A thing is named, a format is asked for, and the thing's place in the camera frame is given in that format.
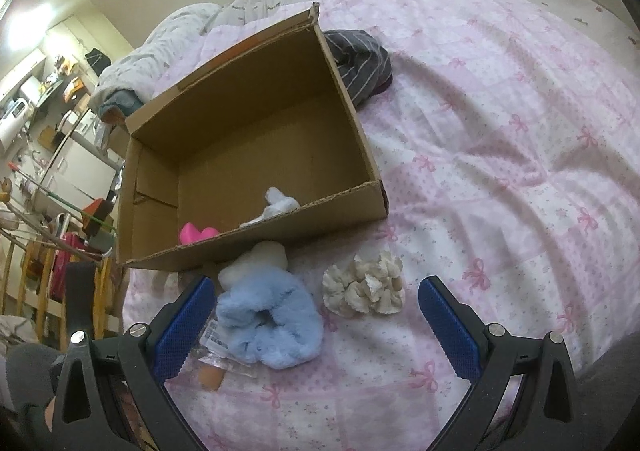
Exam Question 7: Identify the black hanging garment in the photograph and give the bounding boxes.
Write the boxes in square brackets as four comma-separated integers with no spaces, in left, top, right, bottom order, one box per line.
[84,48,112,76]

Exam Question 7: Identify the blue fluffy scrunchie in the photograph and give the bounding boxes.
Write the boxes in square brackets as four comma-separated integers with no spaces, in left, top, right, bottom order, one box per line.
[215,267,325,371]

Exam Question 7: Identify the grey printed duvet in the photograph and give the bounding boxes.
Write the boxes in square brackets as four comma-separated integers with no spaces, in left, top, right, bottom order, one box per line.
[92,0,451,122]

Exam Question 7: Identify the person's grey trousers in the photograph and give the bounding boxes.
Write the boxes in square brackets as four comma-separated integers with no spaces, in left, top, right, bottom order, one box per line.
[0,341,68,451]

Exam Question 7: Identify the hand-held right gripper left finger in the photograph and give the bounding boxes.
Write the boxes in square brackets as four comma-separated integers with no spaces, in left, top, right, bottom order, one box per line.
[50,276,217,451]

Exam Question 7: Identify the clear plastic packet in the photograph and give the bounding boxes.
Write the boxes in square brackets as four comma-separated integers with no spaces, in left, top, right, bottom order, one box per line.
[192,320,258,389]

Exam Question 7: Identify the cream ruffled scrunchie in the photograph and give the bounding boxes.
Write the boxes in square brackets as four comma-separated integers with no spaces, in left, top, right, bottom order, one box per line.
[322,251,406,318]

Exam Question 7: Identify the green mop handle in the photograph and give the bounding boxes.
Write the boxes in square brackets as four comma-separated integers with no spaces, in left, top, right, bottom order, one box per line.
[10,163,118,234]

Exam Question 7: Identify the white plush scrunchie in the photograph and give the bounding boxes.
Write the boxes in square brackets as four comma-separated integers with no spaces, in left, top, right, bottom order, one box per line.
[219,241,290,289]

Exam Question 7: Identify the white fluffy hair tie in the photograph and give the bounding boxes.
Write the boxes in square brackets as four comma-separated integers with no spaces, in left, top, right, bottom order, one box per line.
[239,187,301,229]

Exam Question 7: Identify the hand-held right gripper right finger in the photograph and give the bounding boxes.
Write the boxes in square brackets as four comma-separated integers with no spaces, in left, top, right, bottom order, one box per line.
[418,275,587,451]

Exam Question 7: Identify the dark striped cloth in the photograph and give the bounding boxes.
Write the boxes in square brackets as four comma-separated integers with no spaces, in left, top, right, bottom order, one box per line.
[322,29,393,106]

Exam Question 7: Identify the yellow wooden chair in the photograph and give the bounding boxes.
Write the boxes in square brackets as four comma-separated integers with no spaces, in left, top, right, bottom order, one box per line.
[0,238,123,347]

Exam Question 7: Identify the white cabinet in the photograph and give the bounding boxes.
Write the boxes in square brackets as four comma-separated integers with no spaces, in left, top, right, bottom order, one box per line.
[42,133,123,212]

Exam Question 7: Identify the brown cardboard box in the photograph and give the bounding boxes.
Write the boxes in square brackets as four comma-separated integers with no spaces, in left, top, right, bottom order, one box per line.
[116,2,390,272]

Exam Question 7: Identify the magenta bag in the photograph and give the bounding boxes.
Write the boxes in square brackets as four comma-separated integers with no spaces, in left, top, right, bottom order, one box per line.
[52,231,86,304]

